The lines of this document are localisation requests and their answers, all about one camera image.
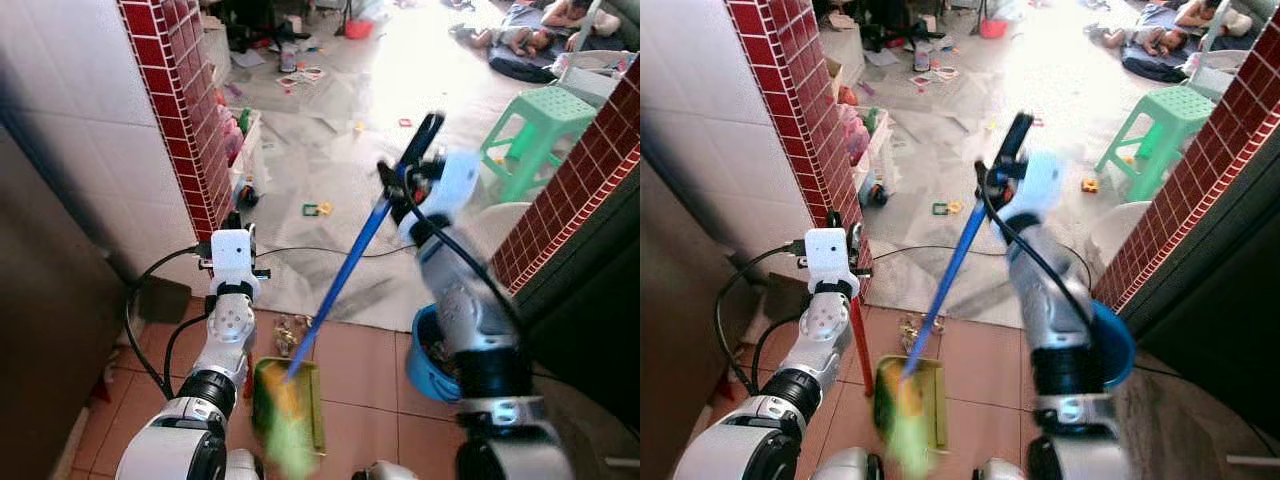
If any blue-handled green bristle broom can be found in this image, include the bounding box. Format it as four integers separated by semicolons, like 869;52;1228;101
250;192;397;480
874;196;993;480

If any green dustpan with red handle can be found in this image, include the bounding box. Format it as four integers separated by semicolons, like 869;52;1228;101
243;356;328;457
848;290;950;454

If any dark blue floor mattress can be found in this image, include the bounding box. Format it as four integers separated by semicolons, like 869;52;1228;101
1120;2;1241;85
487;2;607;85

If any pile of swept rubbish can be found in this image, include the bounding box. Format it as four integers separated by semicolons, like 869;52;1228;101
897;314;943;353
271;314;315;353

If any green plastic stool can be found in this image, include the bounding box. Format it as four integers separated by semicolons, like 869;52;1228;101
479;85;600;204
1094;85;1217;204

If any small child lying down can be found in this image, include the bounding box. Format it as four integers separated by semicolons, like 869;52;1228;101
1093;24;1193;59
449;24;558;59

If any white plastic basket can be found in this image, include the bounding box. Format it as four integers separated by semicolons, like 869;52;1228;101
1184;48;1253;101
553;49;635;109

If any blue plastic basin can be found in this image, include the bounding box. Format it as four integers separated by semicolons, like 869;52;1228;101
1088;299;1138;392
404;303;467;405

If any person lying on mattress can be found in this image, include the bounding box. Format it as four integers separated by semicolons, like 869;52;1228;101
539;0;623;39
1174;0;1255;39

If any dark brown door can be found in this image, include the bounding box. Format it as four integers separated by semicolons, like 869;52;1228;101
640;195;739;480
0;110;133;480

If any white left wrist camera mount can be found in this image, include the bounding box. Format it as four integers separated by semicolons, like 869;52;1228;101
802;228;852;288
206;228;260;283

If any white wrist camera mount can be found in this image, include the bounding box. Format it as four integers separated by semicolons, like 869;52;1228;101
802;228;852;288
206;228;260;283
400;149;483;241
996;150;1067;236

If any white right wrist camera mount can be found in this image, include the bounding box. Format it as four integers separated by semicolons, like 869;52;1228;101
996;150;1067;236
400;149;483;241

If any thin black floor cable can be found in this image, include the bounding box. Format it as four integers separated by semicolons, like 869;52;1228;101
868;243;1003;265
255;243;417;261

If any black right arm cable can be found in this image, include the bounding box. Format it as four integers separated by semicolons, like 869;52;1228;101
398;176;533;346
980;180;1097;331

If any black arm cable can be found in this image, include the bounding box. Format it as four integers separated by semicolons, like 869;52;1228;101
713;243;807;397
123;243;215;403
398;176;533;346
980;180;1097;331

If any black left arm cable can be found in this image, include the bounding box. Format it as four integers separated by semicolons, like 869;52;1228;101
123;243;215;403
713;243;807;397

